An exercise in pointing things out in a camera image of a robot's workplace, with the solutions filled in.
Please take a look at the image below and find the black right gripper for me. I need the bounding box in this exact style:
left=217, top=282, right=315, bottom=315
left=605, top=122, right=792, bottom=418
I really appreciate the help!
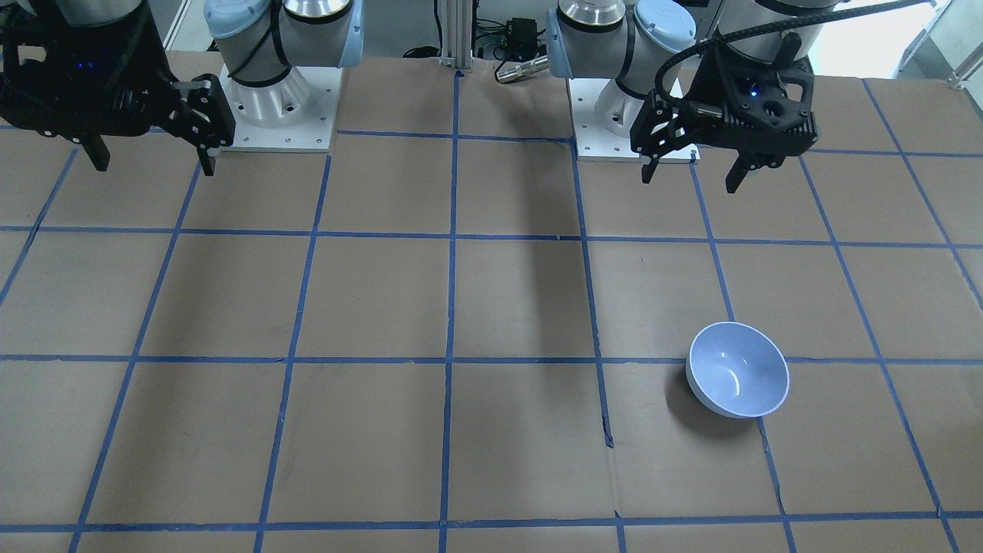
left=2, top=1, right=236, bottom=177

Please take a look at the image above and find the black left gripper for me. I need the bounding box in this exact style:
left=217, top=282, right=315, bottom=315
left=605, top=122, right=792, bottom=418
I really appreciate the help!
left=630, top=35, right=818, bottom=194

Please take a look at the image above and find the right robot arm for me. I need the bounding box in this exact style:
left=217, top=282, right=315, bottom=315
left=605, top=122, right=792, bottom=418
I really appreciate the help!
left=2, top=1, right=364, bottom=176

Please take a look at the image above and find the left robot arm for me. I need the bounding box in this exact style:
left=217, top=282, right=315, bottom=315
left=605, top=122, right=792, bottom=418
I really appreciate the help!
left=545, top=1, right=835, bottom=193

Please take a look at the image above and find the blue bowl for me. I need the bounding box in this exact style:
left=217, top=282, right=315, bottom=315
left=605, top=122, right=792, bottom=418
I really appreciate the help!
left=685, top=321, right=791, bottom=418

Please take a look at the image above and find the metallic cylinder tool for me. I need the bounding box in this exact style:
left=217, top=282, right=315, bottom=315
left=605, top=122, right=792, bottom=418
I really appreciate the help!
left=494, top=55, right=550, bottom=84

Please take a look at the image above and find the black electronics box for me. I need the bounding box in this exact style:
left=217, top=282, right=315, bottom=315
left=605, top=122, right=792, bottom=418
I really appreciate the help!
left=503, top=18, right=538, bottom=53

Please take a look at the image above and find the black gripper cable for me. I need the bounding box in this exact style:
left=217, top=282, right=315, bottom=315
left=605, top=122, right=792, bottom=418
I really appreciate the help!
left=655, top=0, right=934, bottom=116

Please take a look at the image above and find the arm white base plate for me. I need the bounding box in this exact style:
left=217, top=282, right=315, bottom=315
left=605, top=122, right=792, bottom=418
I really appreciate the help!
left=567, top=71, right=700, bottom=164
left=219, top=66, right=345, bottom=154

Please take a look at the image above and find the aluminium frame post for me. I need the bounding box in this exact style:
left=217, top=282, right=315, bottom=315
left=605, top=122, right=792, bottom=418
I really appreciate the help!
left=433, top=1, right=475, bottom=73

